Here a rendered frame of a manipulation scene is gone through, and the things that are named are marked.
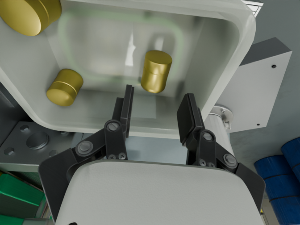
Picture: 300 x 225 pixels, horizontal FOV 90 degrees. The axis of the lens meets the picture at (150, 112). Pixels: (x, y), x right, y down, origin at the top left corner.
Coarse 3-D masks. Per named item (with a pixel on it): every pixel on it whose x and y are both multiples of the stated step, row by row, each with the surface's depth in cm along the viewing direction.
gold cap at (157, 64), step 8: (152, 56) 18; (160, 56) 18; (168, 56) 19; (144, 64) 19; (152, 64) 17; (160, 64) 17; (168, 64) 18; (144, 72) 19; (152, 72) 18; (160, 72) 18; (168, 72) 19; (144, 80) 20; (152, 80) 19; (160, 80) 19; (144, 88) 20; (152, 88) 20; (160, 88) 20
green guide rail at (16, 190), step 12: (0, 180) 22; (12, 180) 24; (0, 192) 22; (12, 192) 24; (24, 192) 26; (36, 192) 29; (0, 204) 22; (12, 204) 24; (24, 204) 27; (36, 204) 30; (0, 216) 22; (12, 216) 24; (24, 216) 27
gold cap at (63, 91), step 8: (64, 72) 21; (72, 72) 22; (56, 80) 20; (64, 80) 20; (72, 80) 21; (80, 80) 23; (56, 88) 19; (64, 88) 20; (72, 88) 21; (48, 96) 20; (56, 96) 20; (64, 96) 20; (72, 96) 20; (64, 104) 21
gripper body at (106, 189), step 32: (96, 160) 8; (128, 160) 9; (96, 192) 7; (128, 192) 7; (160, 192) 7; (192, 192) 8; (224, 192) 8; (64, 224) 6; (96, 224) 6; (128, 224) 6; (160, 224) 6; (192, 224) 7; (224, 224) 7; (256, 224) 7
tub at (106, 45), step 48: (96, 0) 10; (144, 0) 10; (192, 0) 10; (240, 0) 10; (0, 48) 13; (48, 48) 19; (96, 48) 19; (144, 48) 19; (192, 48) 19; (240, 48) 12; (96, 96) 24; (144, 96) 25
